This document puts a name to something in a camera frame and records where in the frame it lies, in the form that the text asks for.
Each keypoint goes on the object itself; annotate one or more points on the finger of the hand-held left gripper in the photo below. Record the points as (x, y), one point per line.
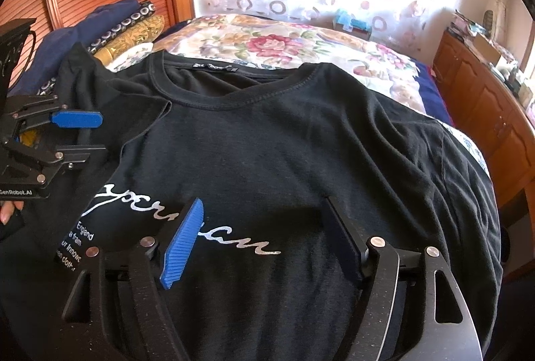
(79, 155)
(77, 119)

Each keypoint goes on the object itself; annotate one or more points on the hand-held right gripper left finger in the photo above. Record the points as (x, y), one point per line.
(182, 244)

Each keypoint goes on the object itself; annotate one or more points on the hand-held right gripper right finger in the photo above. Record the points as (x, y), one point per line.
(343, 239)

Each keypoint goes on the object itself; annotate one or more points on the black printed t-shirt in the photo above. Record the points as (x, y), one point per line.
(267, 152)

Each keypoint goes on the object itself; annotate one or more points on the person's left hand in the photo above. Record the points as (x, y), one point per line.
(7, 212)

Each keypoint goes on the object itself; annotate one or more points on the navy folded cloth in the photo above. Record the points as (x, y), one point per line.
(62, 39)

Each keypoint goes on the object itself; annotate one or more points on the gold patterned cloth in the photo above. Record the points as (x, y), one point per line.
(133, 37)

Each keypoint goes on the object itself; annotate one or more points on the black white patterned cloth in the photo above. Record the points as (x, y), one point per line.
(125, 20)

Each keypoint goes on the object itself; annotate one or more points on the navy blanket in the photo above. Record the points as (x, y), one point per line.
(434, 93)

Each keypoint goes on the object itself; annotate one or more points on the wooden dresser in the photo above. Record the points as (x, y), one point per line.
(480, 106)

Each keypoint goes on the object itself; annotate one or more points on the floral bedspread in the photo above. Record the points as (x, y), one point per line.
(267, 43)

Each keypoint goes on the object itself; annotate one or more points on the light blue box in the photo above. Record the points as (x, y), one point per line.
(351, 21)

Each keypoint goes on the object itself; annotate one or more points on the pile of dresser clutter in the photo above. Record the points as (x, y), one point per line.
(497, 51)

